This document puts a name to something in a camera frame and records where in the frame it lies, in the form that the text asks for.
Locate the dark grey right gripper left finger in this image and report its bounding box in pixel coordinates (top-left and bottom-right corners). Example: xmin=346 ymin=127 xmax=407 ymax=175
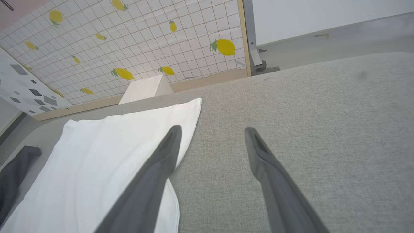
xmin=95 ymin=125 xmax=182 ymax=233

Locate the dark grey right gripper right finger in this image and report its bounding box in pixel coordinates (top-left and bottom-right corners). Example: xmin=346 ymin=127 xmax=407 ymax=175
xmin=244 ymin=127 xmax=329 ymax=233

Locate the white box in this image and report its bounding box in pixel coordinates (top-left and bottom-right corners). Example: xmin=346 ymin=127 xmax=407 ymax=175
xmin=119 ymin=75 xmax=174 ymax=105

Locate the lemon print grid panel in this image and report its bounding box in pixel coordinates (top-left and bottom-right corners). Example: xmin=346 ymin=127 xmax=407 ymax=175
xmin=0 ymin=0 xmax=252 ymax=122

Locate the white panel with grey shapes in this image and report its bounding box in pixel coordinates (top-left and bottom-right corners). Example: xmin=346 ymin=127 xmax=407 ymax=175
xmin=0 ymin=49 xmax=73 ymax=116

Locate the grey metal stand with caster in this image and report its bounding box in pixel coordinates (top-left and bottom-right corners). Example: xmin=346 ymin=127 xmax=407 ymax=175
xmin=243 ymin=0 xmax=267 ymax=74

